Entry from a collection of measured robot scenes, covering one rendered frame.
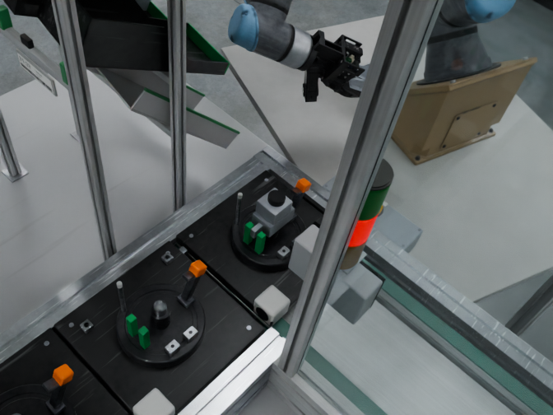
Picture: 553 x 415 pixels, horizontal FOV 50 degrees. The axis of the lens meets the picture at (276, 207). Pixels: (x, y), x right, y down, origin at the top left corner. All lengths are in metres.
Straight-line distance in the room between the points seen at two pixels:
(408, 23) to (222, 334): 0.66
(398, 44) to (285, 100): 1.06
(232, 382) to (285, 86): 0.84
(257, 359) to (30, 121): 0.79
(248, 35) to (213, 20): 2.13
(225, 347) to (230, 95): 1.95
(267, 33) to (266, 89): 0.42
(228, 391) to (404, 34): 0.65
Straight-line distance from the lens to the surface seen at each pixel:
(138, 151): 1.36
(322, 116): 1.49
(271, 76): 1.57
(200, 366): 0.96
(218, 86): 2.84
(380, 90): 0.51
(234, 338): 0.98
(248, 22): 1.12
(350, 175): 0.58
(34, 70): 0.91
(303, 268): 0.79
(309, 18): 3.36
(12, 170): 1.34
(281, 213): 0.99
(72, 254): 1.21
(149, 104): 0.99
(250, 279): 1.03
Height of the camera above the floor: 1.86
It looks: 52 degrees down
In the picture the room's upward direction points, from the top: 11 degrees clockwise
